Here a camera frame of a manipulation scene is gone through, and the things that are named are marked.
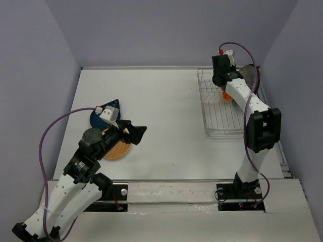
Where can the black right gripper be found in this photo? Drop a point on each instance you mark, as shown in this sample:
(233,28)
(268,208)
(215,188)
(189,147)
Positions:
(234,68)

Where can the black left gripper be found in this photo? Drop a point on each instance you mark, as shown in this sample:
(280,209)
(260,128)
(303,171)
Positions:
(136,132)

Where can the grey deer plate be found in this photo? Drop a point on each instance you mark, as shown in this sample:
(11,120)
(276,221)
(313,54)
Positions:
(248,74)

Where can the orange glossy plate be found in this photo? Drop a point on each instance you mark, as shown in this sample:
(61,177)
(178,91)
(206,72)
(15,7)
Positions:
(226,97)

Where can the large teal floral plate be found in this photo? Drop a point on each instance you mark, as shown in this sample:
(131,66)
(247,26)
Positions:
(258,80)

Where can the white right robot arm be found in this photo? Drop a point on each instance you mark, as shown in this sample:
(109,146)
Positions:
(262,124)

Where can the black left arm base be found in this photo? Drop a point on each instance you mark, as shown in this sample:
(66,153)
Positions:
(113,201)

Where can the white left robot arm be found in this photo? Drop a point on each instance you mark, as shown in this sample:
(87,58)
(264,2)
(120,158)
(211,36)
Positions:
(80,184)

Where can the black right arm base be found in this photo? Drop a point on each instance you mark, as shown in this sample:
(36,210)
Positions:
(231,200)

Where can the tan woven round plate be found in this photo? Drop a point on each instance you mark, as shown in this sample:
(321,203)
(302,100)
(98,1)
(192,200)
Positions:
(118,151)

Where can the dark blue leaf plate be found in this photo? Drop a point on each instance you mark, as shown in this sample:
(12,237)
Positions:
(94,119)

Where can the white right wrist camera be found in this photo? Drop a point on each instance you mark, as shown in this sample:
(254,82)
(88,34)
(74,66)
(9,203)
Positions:
(230,54)

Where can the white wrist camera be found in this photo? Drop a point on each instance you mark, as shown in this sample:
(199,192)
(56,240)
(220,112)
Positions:
(109,115)
(230,54)

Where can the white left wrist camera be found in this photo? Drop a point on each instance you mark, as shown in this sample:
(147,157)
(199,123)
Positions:
(109,115)

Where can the silver wire dish rack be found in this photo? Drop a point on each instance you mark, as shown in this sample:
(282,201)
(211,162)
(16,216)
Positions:
(221,118)

